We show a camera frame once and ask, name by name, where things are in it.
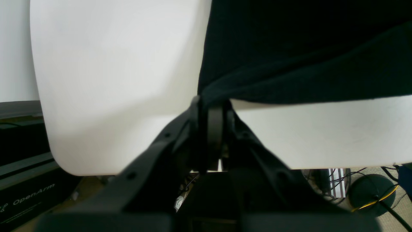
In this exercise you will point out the black OpenArm box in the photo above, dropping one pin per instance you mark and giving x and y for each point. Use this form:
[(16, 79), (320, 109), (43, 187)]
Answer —
[(31, 181)]

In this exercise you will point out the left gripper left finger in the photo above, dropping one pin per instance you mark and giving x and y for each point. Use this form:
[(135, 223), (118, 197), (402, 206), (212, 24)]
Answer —
[(198, 135)]

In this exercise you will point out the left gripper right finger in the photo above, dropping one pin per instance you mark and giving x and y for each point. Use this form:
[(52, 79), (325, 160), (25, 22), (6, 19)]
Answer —
[(220, 127)]

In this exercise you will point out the black T-shirt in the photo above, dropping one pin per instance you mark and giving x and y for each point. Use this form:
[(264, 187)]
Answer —
[(306, 51)]

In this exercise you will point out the black round floor base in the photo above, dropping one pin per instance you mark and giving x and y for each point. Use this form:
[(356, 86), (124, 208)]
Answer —
[(366, 194)]

